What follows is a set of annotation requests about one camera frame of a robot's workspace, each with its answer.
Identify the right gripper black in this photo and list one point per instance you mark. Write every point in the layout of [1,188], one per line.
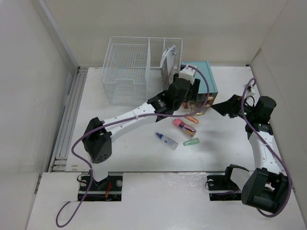
[230,107]

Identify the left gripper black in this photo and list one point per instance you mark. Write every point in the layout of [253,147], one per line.
[193,90]

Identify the grey setup guide booklet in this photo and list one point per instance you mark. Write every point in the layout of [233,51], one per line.
[166,74]

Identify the teal orange drawer box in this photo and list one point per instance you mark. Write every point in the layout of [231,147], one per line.
[205,68]

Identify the orange translucent capsule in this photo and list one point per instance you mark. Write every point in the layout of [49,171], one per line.
[192,119]

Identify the pink cap clear tube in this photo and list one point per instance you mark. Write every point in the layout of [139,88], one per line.
[186,129]

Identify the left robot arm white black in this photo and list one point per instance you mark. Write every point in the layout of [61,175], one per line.
[98,144]

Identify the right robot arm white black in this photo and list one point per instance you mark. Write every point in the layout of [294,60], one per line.
[267,189]

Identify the green translucent capsule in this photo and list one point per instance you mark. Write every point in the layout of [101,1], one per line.
[190,142]

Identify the blue cap spray bottle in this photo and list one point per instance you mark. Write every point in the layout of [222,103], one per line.
[167,141]

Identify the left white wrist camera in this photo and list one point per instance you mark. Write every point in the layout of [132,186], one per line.
[188,74]

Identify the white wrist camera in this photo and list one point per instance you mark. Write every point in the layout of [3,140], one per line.
[188,74]
[249,90]

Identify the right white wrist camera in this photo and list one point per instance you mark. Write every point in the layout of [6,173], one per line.
[249,90]

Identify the white wire desk organizer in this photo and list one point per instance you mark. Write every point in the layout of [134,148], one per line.
[131,71]

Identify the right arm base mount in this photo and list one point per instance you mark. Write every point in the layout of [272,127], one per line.
[221,187]

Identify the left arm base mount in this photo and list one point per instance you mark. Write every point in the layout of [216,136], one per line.
[110,189]

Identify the aluminium rail frame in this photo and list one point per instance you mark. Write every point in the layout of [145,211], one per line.
[61,148]

